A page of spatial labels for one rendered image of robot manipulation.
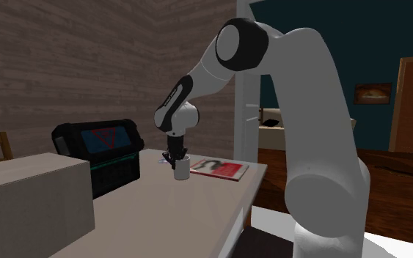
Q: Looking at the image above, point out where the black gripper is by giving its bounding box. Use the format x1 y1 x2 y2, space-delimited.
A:
161 134 189 171

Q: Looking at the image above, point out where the white mug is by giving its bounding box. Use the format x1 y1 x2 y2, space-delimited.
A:
172 155 191 181

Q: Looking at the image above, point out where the red magazine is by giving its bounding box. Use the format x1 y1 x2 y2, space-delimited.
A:
189 158 250 183

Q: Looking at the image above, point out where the beige table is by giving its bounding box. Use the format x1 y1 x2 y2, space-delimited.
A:
46 148 268 258

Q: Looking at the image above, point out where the black case with blue panel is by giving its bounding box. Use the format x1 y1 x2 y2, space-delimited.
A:
51 119 145 200

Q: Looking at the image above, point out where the beige cardboard box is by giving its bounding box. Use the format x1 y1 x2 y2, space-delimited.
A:
0 152 97 258

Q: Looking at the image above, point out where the brown wooden door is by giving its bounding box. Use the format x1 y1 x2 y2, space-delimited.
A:
387 54 413 155

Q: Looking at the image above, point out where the white door frame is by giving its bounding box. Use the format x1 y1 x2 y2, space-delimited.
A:
232 0 263 163

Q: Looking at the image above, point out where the framed wall picture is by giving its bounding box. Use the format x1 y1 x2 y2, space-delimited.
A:
353 82 393 106

